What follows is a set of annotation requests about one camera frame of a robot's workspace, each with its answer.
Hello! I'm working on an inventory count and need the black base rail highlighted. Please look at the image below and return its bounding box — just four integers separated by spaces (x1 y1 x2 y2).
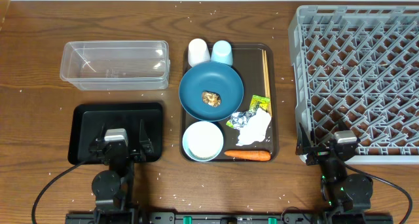
65 212 393 224

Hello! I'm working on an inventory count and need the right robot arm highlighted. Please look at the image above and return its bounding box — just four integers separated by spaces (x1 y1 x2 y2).
296 120 373 224

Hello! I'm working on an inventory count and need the wooden chopstick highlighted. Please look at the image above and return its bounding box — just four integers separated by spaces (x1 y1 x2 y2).
261 49 271 117
263 49 273 117

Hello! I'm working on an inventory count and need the clear plastic container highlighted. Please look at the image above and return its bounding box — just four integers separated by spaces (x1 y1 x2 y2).
60 41 170 90

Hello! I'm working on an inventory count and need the light blue plastic cup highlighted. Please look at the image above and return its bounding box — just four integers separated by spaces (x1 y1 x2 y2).
211 40 233 66

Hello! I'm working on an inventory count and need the white crumpled napkin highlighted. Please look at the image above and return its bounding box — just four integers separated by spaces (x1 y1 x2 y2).
236 109 271 146

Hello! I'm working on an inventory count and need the white plastic cup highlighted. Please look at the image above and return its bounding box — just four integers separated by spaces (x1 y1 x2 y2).
188 39 210 67

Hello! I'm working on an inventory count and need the black tray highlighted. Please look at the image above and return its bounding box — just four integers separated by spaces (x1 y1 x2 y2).
67 102 163 165

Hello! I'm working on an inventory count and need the light blue bowl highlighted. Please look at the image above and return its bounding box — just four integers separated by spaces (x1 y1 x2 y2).
182 121 224 162

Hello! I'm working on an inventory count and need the green yellow snack wrapper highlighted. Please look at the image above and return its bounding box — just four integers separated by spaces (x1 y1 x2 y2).
249 95 271 113

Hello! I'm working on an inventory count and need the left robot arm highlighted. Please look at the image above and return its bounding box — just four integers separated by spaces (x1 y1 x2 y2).
88 120 154 223

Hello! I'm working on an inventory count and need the orange carrot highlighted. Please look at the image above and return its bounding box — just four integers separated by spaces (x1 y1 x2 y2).
224 150 271 161

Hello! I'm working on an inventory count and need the dark blue plate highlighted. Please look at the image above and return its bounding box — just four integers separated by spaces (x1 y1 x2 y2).
179 62 244 122

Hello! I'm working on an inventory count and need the dark brown serving tray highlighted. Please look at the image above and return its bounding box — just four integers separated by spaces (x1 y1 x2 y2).
181 43 280 162

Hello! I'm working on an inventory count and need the grey dishwasher rack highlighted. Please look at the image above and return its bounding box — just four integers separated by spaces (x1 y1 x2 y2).
288 5 418 164

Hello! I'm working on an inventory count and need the brown food scrap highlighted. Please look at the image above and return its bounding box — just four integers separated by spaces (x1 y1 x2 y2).
202 91 221 107

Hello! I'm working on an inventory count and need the crumpled aluminium foil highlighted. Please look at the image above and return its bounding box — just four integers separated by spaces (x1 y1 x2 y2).
226 111 255 130

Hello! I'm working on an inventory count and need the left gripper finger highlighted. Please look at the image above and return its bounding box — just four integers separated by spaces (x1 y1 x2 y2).
94 124 105 145
139 119 154 154

